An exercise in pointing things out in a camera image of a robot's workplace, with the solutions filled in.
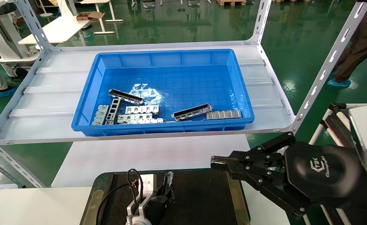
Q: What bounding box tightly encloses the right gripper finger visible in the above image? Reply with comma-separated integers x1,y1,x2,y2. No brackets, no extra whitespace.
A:
212,163,309,218
211,131,297,168

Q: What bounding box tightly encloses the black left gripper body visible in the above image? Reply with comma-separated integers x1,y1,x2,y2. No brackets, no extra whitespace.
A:
143,196,170,225

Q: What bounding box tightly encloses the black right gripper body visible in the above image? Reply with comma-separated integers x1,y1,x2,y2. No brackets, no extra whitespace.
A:
284,142,367,225

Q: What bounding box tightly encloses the long grey metal channel part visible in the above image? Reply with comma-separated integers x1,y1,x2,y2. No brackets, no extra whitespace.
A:
172,103,214,122
108,89,144,106
164,171,174,192

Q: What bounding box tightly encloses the black container with brass rim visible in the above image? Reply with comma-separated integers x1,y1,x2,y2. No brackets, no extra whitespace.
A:
80,170,251,225

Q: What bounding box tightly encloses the small white container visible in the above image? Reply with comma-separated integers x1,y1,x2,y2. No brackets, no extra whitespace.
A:
27,45,43,57

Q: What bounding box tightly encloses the flat silver stamped plate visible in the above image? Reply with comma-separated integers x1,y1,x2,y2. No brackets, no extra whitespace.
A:
117,113,153,123
130,118,164,125
203,110,242,121
125,105,160,115
92,104,109,126

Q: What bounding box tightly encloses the clear crumpled plastic film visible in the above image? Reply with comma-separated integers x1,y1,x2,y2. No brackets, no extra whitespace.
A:
129,83,164,106

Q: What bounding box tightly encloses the person in red shirt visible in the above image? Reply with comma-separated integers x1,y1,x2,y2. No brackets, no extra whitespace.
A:
327,0,367,88

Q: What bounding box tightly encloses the large blue plastic bin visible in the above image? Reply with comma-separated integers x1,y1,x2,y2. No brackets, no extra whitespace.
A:
71,49,255,137

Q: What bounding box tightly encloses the grey slotted metal shelf rack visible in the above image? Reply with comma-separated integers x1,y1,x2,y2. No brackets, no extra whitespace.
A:
0,0,367,188

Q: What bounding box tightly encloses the wooden pallet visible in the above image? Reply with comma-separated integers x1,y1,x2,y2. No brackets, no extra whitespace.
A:
216,0,247,7

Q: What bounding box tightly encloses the white table with thin legs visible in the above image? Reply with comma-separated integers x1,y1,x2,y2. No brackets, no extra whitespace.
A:
79,0,124,35

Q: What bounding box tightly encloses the wide white work table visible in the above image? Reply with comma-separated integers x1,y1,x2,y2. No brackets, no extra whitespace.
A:
18,16,92,45

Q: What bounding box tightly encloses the open brown cardboard box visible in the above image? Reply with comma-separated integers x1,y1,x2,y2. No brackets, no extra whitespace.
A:
76,12,105,21

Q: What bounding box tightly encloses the white machine with wheeled base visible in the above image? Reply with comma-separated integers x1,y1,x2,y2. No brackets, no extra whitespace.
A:
0,0,43,78

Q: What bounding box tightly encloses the silver camera mount bracket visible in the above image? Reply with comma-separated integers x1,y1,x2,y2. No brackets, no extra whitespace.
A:
127,187,154,219

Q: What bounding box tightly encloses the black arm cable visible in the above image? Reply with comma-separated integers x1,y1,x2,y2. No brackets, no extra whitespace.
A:
95,168,144,225

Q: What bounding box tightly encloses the white and black tube frame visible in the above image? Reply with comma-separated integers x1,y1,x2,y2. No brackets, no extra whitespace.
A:
309,102,360,147

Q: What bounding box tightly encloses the dark metal frame part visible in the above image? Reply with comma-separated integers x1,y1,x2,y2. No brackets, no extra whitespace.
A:
105,98,124,125

